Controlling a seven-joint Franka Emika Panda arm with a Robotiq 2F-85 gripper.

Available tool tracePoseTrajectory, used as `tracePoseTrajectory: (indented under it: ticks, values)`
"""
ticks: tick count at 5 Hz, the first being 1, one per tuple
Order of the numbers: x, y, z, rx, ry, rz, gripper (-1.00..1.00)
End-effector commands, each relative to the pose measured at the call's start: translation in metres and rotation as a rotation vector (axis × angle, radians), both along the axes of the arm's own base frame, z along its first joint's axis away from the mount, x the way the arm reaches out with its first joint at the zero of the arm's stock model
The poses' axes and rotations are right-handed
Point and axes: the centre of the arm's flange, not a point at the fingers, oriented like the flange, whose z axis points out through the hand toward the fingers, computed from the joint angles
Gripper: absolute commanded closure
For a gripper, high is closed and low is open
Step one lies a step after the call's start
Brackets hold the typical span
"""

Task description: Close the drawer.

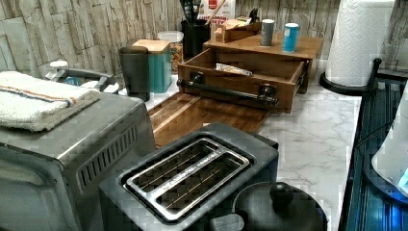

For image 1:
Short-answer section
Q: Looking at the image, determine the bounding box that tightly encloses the black utensil holder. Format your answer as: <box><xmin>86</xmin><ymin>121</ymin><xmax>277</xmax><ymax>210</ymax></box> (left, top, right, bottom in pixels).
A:
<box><xmin>181</xmin><ymin>19</ymin><xmax>210</xmax><ymax>61</ymax></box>

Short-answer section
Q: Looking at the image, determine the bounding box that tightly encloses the wooden drawer cabinet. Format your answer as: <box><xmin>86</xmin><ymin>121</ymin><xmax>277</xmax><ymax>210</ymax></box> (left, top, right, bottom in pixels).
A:
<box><xmin>204</xmin><ymin>33</ymin><xmax>323</xmax><ymax>93</ymax></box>

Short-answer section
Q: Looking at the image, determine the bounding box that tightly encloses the blue shaker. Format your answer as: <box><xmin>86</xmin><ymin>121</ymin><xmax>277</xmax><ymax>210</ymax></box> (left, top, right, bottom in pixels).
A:
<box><xmin>282</xmin><ymin>22</ymin><xmax>299</xmax><ymax>52</ymax></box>

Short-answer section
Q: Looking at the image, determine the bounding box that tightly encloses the chips bag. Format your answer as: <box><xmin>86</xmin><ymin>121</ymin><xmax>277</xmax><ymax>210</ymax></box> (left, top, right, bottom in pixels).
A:
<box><xmin>216</xmin><ymin>63</ymin><xmax>253</xmax><ymax>76</ymax></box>

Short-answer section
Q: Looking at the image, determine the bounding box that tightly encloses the clear cereal jar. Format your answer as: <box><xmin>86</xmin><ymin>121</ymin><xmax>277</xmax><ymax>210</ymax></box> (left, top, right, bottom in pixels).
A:
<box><xmin>158</xmin><ymin>31</ymin><xmax>184</xmax><ymax>74</ymax></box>

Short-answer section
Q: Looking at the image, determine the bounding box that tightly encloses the grey shaker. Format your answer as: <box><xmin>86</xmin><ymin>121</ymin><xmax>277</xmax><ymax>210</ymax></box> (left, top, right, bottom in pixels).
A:
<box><xmin>260</xmin><ymin>19</ymin><xmax>275</xmax><ymax>46</ymax></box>

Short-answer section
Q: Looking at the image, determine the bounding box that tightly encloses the dark grey cup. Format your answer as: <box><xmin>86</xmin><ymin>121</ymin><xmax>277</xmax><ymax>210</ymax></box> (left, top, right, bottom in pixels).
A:
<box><xmin>118</xmin><ymin>45</ymin><xmax>150</xmax><ymax>101</ymax></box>

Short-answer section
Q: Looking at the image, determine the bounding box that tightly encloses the black pot lid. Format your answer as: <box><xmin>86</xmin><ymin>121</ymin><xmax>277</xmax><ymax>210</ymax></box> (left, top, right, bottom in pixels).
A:
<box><xmin>233</xmin><ymin>182</ymin><xmax>327</xmax><ymax>231</ymax></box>

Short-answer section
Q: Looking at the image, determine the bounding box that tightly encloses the wooden drawer with black handle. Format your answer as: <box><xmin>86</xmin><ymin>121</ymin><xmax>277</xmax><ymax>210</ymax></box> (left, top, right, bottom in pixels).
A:
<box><xmin>177</xmin><ymin>48</ymin><xmax>308</xmax><ymax>113</ymax></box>

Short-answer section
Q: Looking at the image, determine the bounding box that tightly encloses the red white cereal box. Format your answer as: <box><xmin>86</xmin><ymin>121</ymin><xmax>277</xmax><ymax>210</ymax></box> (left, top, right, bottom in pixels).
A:
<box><xmin>197</xmin><ymin>0</ymin><xmax>236</xmax><ymax>24</ymax></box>

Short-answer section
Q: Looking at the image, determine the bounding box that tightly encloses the teal canister with wooden lid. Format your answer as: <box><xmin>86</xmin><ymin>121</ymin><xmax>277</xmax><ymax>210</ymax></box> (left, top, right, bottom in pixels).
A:
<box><xmin>134</xmin><ymin>39</ymin><xmax>172</xmax><ymax>93</ymax></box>

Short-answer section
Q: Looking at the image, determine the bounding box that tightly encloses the wooden tray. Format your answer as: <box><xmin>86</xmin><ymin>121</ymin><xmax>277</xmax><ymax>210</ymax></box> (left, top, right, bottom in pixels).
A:
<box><xmin>148</xmin><ymin>92</ymin><xmax>268</xmax><ymax>147</ymax></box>

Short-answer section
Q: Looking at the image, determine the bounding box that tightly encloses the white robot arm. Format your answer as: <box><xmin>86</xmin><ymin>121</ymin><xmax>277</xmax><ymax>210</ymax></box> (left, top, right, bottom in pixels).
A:
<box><xmin>371</xmin><ymin>86</ymin><xmax>408</xmax><ymax>197</ymax></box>

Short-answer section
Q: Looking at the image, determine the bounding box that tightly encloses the wooden tea box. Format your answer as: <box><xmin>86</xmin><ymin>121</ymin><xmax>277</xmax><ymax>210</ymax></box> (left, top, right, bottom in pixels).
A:
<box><xmin>211</xmin><ymin>19</ymin><xmax>261</xmax><ymax>43</ymax></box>

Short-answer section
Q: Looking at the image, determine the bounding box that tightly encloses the wooden spoon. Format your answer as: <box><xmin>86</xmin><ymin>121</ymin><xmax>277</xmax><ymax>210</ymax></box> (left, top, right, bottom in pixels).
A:
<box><xmin>205</xmin><ymin>0</ymin><xmax>226</xmax><ymax>25</ymax></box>

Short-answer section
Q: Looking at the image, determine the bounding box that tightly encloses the paper towel roll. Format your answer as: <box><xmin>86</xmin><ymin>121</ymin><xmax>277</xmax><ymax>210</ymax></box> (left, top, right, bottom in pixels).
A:
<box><xmin>325</xmin><ymin>0</ymin><xmax>395</xmax><ymax>87</ymax></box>

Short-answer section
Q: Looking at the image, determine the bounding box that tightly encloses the white striped folded towel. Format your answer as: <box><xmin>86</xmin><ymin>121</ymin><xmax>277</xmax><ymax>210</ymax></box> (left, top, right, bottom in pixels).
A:
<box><xmin>0</xmin><ymin>71</ymin><xmax>100</xmax><ymax>132</ymax></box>

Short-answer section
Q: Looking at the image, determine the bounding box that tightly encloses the black paper towel holder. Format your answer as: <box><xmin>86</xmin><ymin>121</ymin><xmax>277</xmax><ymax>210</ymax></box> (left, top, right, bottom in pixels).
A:
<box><xmin>319</xmin><ymin>58</ymin><xmax>382</xmax><ymax>96</ymax></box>

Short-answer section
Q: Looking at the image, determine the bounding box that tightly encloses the silver toaster oven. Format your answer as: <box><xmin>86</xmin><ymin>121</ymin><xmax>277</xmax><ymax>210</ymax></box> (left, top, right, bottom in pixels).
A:
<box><xmin>1</xmin><ymin>77</ymin><xmax>155</xmax><ymax>231</ymax></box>

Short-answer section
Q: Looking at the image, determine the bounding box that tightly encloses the black two-slot toaster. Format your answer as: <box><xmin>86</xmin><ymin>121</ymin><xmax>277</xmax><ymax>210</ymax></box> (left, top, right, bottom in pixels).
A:
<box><xmin>99</xmin><ymin>122</ymin><xmax>279</xmax><ymax>231</ymax></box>

